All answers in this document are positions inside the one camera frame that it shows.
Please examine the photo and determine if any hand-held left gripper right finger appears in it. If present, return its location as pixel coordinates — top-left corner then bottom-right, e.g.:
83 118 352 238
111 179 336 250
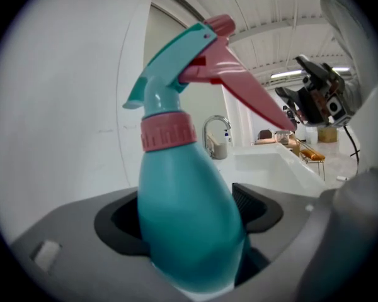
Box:
231 182 284 235

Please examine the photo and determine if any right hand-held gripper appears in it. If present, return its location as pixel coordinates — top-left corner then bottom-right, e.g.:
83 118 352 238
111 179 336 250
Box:
274 54 356 128

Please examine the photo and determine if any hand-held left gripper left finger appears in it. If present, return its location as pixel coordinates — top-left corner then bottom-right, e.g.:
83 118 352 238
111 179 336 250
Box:
93 191 152 257

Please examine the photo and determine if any teal and pink spray bottle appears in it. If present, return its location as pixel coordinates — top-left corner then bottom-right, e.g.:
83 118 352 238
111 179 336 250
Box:
122 14 299 294

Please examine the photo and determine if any person's right forearm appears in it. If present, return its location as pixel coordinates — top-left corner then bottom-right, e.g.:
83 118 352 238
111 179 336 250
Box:
313 0 377 113

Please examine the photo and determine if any long ceiling light strip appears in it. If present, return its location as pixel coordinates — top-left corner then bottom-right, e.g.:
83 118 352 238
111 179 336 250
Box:
269 70 306 79

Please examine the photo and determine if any white sink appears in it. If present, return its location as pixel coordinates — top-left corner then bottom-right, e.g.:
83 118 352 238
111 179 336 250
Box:
216 143 328 198

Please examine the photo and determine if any cardboard box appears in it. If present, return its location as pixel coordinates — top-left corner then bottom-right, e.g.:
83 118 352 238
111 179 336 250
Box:
317 126 338 143

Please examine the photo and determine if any beige cup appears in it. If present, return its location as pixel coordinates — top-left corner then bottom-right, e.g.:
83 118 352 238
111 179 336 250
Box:
214 143 229 160

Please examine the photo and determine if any chrome faucet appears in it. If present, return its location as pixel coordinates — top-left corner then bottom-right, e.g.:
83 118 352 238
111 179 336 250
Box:
202 115 232 160

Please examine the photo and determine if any orange wire-frame chair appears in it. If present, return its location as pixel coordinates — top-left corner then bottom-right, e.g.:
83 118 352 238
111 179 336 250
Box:
298 145 327 182

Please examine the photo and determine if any black cable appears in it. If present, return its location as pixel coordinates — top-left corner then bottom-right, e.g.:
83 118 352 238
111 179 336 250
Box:
343 124 362 172

